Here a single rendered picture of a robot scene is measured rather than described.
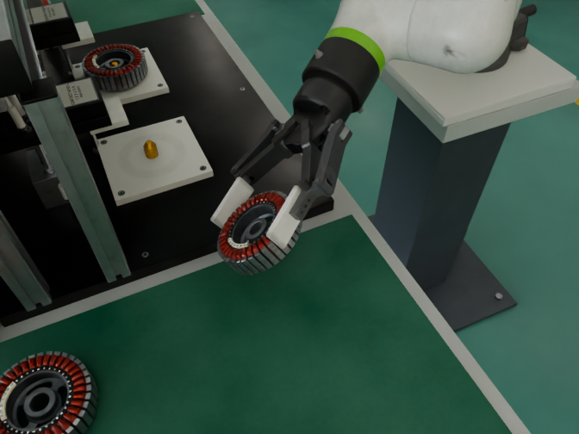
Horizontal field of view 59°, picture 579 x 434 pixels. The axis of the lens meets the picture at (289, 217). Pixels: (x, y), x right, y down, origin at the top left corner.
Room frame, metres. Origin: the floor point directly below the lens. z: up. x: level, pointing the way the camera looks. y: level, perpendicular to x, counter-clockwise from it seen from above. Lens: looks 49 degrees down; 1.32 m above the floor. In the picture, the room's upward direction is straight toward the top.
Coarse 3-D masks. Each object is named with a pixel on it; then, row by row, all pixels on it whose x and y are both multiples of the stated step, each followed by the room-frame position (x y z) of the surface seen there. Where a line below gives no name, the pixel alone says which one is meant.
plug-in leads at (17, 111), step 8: (8, 96) 0.55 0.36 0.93; (8, 104) 0.52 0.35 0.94; (16, 104) 0.55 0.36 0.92; (16, 112) 0.52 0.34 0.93; (24, 112) 0.55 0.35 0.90; (0, 120) 0.52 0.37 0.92; (16, 120) 0.52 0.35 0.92; (0, 128) 0.50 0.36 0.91; (24, 128) 0.52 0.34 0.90; (0, 136) 0.50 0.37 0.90; (8, 136) 0.50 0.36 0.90
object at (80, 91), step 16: (80, 80) 0.60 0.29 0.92; (64, 96) 0.56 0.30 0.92; (80, 96) 0.56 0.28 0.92; (96, 96) 0.56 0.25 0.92; (80, 112) 0.54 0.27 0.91; (96, 112) 0.55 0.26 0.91; (112, 112) 0.58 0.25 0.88; (16, 128) 0.52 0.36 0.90; (32, 128) 0.52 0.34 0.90; (80, 128) 0.53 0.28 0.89; (96, 128) 0.54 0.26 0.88; (112, 128) 0.55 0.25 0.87; (0, 144) 0.49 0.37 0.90; (16, 144) 0.50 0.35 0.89; (32, 144) 0.51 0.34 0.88; (48, 160) 0.54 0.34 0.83
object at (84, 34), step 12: (36, 12) 0.79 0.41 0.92; (48, 12) 0.79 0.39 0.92; (60, 12) 0.79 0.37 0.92; (36, 24) 0.75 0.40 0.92; (48, 24) 0.76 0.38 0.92; (60, 24) 0.76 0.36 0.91; (72, 24) 0.77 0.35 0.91; (84, 24) 0.82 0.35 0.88; (36, 36) 0.75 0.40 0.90; (48, 36) 0.75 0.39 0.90; (60, 36) 0.76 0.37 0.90; (72, 36) 0.77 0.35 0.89; (84, 36) 0.78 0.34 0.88
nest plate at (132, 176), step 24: (168, 120) 0.69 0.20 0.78; (120, 144) 0.63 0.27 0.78; (168, 144) 0.63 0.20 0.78; (192, 144) 0.63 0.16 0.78; (120, 168) 0.57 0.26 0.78; (144, 168) 0.57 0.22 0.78; (168, 168) 0.57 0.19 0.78; (192, 168) 0.57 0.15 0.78; (120, 192) 0.52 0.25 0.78; (144, 192) 0.52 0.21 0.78
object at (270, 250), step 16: (272, 192) 0.45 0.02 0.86; (240, 208) 0.44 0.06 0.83; (256, 208) 0.44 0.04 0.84; (272, 208) 0.42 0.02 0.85; (224, 224) 0.43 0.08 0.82; (240, 224) 0.42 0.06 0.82; (256, 224) 0.42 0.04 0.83; (224, 240) 0.40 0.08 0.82; (240, 240) 0.41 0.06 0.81; (256, 240) 0.37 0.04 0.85; (224, 256) 0.37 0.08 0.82; (240, 256) 0.36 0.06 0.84; (256, 256) 0.35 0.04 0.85; (272, 256) 0.36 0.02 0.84; (240, 272) 0.36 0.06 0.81; (256, 272) 0.35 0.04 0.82
